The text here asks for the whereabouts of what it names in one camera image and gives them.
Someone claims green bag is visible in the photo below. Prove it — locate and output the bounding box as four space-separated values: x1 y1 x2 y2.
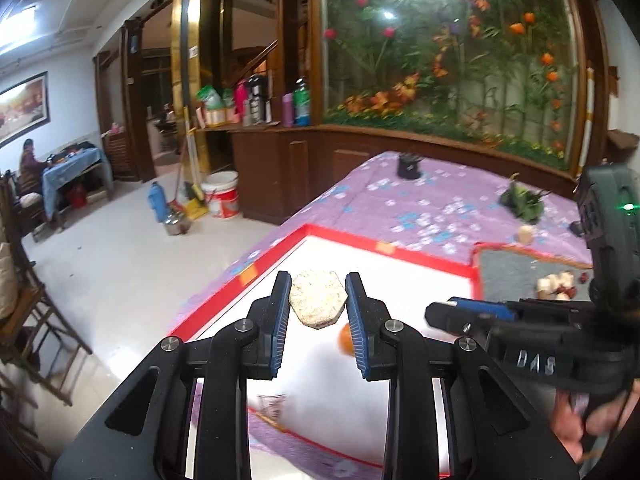
196 85 226 111

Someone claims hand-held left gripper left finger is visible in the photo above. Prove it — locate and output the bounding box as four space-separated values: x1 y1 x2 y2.
52 271 292 480

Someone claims wooden chair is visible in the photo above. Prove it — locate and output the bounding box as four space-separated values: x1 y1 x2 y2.
0 237 94 408

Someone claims red-rimmed white tray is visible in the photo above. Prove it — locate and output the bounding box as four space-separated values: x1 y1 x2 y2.
167 222 480 478

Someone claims green leafy vegetable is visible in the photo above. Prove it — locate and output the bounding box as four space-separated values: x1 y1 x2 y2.
500 174 551 225

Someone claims blue plastic jug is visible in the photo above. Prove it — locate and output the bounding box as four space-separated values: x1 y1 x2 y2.
148 181 168 223

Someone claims ceiling light panel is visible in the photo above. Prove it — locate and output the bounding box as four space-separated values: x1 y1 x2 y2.
0 4 38 36

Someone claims small orange fruit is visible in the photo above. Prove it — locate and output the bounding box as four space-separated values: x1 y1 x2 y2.
336 324 355 357

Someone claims metal kettle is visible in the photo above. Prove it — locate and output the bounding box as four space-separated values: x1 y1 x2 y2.
163 210 192 237

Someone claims table with blue cloth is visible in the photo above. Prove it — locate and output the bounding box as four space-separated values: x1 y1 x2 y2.
41 146 113 233

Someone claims white plastic bucket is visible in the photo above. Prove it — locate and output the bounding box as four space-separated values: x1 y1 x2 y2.
201 170 241 221

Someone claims green bottle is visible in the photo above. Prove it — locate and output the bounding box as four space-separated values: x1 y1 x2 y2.
293 77 312 127

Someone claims wooden wall cabinet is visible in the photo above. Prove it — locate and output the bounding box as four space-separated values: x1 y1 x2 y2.
231 125 576 227

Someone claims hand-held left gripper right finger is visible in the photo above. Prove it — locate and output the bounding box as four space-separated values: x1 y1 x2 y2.
345 272 581 480

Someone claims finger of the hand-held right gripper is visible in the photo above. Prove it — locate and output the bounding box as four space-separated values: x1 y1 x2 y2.
447 297 518 321
425 302 496 337

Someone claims purple floral tablecloth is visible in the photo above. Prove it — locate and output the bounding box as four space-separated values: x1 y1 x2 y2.
172 151 601 466

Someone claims framed wall picture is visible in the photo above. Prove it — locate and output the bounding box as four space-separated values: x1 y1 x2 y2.
0 71 51 150

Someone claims black cup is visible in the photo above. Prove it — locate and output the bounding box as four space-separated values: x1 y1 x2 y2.
396 152 423 181

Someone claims black thermos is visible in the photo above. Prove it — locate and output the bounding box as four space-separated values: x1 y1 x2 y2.
247 75 266 126

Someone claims person's right hand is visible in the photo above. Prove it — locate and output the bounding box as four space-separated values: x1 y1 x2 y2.
552 379 640 455

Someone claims broom with yellow dustpan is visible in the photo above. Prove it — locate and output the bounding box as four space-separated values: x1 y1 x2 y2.
172 105 208 220

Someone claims grey mat with orange border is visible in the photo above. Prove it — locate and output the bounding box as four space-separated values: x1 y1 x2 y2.
472 242 598 303

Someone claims golden pillar frame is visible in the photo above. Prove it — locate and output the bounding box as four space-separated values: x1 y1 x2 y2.
170 0 237 196

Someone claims beige rough lump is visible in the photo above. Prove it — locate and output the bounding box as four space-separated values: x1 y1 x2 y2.
289 269 347 330

